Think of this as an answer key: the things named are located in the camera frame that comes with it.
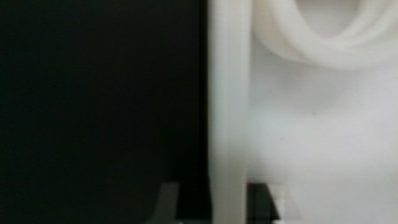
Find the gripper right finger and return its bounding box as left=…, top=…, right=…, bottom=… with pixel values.
left=246, top=183, right=280, bottom=224

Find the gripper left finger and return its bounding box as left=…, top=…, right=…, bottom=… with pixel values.
left=149, top=181, right=214, bottom=224

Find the white square table top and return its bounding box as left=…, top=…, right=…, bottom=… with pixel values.
left=207, top=0, right=398, bottom=224

